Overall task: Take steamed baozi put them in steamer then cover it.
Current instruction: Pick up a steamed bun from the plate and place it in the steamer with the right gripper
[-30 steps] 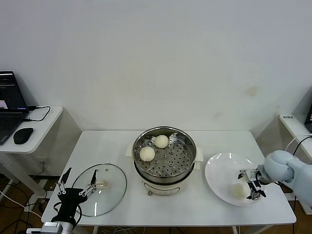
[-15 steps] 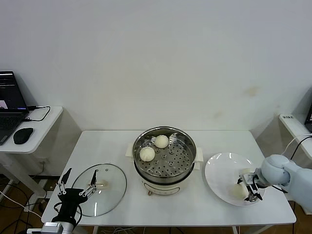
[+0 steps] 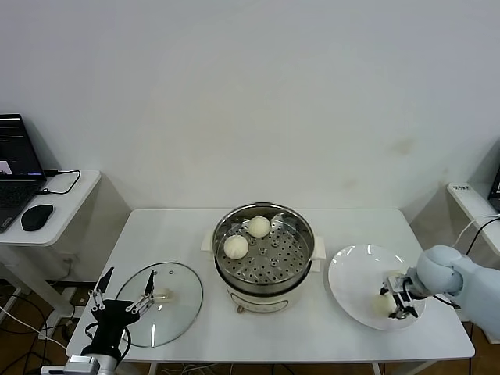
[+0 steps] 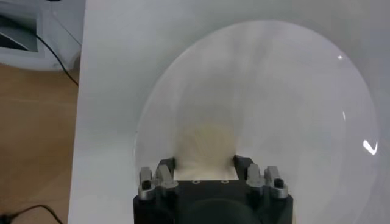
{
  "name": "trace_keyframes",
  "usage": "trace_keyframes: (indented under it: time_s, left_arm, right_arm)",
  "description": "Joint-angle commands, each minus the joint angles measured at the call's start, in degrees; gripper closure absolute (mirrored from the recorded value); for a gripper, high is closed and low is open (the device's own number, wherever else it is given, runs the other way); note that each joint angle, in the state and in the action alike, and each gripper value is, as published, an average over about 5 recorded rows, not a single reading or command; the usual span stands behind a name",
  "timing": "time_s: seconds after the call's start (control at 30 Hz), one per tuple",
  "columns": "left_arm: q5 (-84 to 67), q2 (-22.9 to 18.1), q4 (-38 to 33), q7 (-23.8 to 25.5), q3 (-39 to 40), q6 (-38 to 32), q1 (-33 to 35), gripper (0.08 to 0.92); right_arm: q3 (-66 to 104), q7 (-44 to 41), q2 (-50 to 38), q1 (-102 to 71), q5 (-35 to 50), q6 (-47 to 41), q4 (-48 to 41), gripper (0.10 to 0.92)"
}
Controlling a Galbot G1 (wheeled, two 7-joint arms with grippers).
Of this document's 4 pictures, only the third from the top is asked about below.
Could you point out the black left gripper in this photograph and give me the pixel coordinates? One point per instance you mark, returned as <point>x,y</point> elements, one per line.
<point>113,316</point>

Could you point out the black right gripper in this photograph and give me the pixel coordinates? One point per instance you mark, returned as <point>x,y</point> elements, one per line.
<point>408,297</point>

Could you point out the round glass pot lid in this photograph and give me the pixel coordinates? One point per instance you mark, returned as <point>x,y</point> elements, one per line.
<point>183,297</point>

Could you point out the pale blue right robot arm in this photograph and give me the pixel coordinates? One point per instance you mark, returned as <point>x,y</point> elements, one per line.
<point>468,281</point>

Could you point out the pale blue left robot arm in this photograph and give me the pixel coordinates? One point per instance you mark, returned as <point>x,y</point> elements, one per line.
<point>108,364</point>

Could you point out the perforated stainless steamer basket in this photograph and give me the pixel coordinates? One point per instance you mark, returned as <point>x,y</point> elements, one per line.
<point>273,258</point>

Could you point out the round white plate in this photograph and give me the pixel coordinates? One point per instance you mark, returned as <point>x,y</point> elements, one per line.
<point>351,277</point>

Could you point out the white side table with laptop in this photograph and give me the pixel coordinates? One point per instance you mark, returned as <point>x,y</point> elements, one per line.
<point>66,211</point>

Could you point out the black computer mouse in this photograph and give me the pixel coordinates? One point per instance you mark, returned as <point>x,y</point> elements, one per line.
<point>37,217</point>

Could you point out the white side table with label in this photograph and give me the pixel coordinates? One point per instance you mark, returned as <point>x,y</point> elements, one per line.
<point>468,203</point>

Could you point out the cream electric cooker pot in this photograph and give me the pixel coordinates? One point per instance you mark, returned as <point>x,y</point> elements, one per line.
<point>265,302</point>

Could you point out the black open laptop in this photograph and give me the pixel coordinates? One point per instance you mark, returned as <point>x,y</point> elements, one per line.
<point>15,195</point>

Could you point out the white wall socket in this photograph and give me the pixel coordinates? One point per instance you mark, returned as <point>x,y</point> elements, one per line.
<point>70,258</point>

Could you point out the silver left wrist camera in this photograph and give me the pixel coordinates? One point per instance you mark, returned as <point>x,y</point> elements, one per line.
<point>81,364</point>

